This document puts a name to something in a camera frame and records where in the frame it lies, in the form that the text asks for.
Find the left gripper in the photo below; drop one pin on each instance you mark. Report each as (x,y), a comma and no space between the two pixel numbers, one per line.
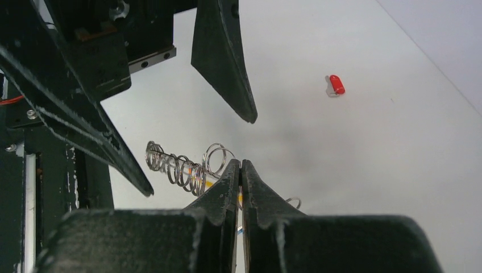
(51,51)

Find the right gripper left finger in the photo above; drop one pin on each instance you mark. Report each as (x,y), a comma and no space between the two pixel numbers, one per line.
(216,239)

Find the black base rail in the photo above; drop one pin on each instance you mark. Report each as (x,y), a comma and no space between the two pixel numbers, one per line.
(42,178)

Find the keyring bunch with coloured tags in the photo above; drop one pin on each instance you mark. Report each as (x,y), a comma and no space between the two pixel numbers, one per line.
(194,178)

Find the red key tag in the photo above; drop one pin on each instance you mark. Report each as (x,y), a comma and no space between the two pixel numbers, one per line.
(335,86)

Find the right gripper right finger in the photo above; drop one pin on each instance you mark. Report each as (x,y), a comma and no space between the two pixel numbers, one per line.
(262,206)

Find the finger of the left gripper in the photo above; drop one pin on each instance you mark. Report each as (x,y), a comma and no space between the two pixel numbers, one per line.
(217,54)

